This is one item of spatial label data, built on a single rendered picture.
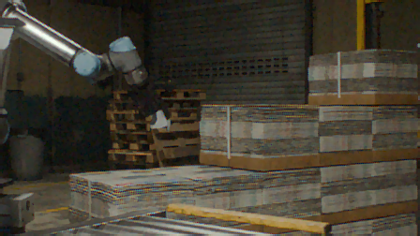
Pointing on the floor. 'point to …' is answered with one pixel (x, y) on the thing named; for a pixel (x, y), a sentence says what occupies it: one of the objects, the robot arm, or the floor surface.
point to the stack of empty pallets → (134, 158)
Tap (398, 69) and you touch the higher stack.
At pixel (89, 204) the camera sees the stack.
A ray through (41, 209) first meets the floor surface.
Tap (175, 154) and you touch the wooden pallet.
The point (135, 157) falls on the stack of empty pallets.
